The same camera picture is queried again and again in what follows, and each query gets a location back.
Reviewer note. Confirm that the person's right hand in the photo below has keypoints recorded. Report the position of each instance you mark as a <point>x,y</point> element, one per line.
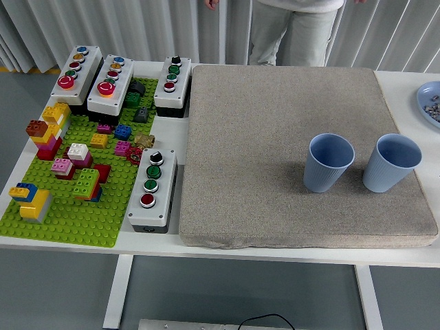
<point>211,3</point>

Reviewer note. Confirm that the person's left hand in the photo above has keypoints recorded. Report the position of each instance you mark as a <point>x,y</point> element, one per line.
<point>361,1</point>

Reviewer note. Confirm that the blue ribbed cup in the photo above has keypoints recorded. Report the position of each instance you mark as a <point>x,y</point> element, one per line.
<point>319,175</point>
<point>378,175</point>

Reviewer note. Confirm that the person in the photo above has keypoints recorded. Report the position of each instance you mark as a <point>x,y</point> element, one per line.
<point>295,31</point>

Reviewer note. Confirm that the white vertical blinds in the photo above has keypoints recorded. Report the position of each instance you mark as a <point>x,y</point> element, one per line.
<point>137,31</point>

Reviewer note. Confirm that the five-button control box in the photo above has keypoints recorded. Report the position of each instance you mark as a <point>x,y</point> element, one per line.
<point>87,70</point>
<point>125,74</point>

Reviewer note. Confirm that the blue plate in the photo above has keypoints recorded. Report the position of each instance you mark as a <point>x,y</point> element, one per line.
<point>424,99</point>

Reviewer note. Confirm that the dark green toy brick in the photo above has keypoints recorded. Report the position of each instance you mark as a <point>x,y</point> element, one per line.
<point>132,99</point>

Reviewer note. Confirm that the pile of metal nuts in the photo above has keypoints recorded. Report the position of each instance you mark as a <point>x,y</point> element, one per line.
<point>434,110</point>

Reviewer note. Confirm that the grey sloped toy brick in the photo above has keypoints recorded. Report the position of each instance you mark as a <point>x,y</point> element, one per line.
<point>141,115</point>

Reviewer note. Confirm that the grey-brown fabric mat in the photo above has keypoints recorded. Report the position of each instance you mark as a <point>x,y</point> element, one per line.
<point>258,137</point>

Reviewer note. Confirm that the brass valve red handwheel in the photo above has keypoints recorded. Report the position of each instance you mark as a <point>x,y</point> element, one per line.
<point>144,139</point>

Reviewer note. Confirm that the blue toy brick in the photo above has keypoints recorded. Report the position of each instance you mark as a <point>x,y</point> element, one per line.
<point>122,132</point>

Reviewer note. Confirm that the magenta toy brick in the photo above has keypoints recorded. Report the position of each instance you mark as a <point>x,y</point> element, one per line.
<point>104,129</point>

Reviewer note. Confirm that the pink toy brick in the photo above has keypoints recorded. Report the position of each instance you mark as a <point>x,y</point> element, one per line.
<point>122,148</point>

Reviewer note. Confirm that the yellow toy brick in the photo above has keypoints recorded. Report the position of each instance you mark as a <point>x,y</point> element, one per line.
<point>99,141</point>

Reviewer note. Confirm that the yellow white grey brick stack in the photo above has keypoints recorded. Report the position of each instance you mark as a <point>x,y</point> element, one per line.
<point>55,111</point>

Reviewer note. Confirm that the white brick on maroon stack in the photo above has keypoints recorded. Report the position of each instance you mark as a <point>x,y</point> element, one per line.
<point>78,151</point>

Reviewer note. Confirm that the red sloped toy brick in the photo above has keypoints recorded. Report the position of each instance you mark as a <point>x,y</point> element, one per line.
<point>103,172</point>

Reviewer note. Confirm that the brown yellow pink red brick tower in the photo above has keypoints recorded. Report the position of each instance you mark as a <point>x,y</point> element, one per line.
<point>38,128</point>

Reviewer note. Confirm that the green orange blue brick stack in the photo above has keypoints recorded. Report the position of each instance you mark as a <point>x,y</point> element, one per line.
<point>86,178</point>

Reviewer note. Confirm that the pink brick on red stack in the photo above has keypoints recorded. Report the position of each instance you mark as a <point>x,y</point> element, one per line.
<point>62,166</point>

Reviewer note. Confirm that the green studded baseplate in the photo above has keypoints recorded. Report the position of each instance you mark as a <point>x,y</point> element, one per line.
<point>68,223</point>

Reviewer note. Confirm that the yellow blue brick duck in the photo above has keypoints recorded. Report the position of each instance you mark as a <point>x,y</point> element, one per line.
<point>34,206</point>

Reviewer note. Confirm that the white table leg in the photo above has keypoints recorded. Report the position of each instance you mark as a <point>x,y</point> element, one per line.
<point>117,292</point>
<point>369,299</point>

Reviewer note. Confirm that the four-control selector switch box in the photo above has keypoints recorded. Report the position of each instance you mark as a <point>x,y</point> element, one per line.
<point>166,185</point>
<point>182,79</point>

